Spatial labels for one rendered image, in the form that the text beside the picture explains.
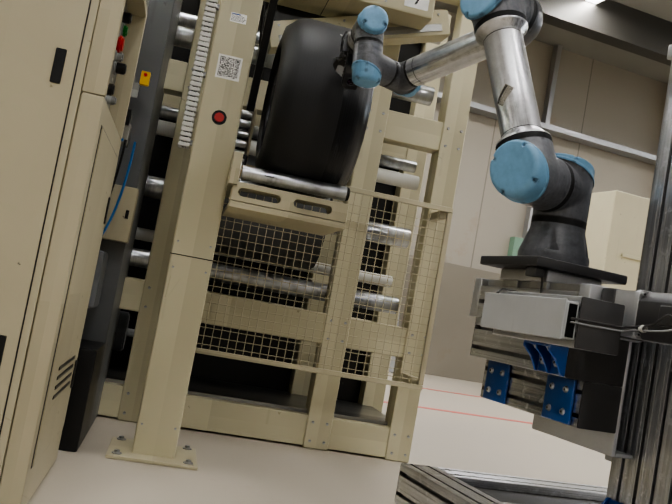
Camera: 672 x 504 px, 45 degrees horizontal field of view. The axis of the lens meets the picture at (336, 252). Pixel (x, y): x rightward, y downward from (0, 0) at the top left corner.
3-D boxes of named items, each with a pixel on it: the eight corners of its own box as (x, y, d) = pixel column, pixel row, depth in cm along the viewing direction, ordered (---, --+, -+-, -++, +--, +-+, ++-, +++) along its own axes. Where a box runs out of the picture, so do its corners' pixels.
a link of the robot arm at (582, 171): (598, 227, 173) (607, 166, 174) (566, 214, 164) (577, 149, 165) (549, 224, 182) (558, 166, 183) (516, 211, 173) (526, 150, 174)
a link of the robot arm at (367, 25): (359, 31, 200) (361, -1, 202) (348, 48, 211) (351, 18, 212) (389, 36, 202) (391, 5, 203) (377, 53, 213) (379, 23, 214)
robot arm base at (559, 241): (603, 272, 168) (610, 226, 169) (542, 258, 163) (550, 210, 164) (559, 271, 182) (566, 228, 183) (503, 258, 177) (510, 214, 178)
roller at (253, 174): (237, 177, 242) (240, 162, 242) (236, 179, 246) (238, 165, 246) (348, 200, 248) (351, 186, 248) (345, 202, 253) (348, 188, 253)
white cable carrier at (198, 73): (177, 144, 247) (207, -5, 250) (177, 147, 252) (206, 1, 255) (192, 147, 248) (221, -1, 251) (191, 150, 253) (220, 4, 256)
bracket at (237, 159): (228, 183, 237) (234, 150, 238) (220, 196, 276) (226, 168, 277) (239, 185, 238) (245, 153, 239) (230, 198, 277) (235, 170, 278)
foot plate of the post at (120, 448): (104, 457, 232) (106, 450, 232) (112, 439, 258) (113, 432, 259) (197, 470, 237) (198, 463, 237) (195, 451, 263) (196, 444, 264)
